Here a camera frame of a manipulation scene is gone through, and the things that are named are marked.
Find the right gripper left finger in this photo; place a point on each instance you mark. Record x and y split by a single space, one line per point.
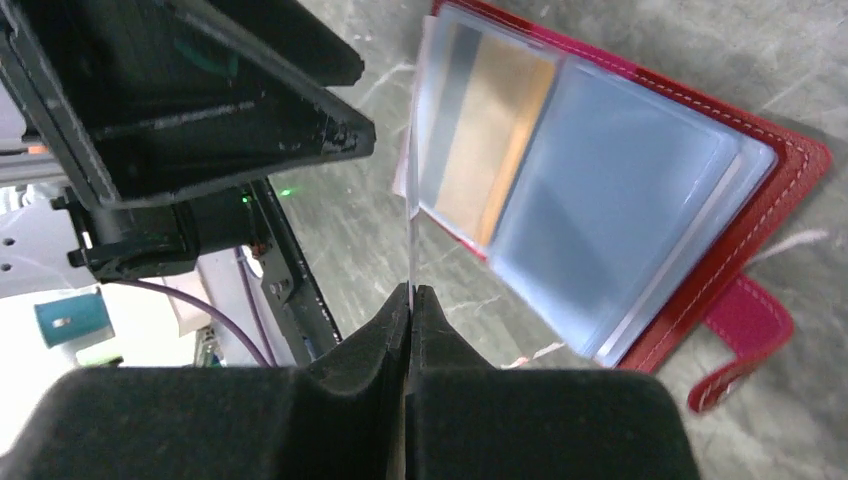
339 417

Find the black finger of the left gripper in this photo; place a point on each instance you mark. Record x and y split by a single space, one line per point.
148 103

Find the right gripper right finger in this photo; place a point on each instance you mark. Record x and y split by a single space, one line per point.
467 419

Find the white vip credit card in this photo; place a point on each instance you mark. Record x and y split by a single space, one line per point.
412 209

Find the red leather card holder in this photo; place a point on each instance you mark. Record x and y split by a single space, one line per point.
636 206

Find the orange credit card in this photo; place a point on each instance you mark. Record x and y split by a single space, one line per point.
482 95

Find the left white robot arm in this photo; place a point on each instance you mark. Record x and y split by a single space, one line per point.
60 243

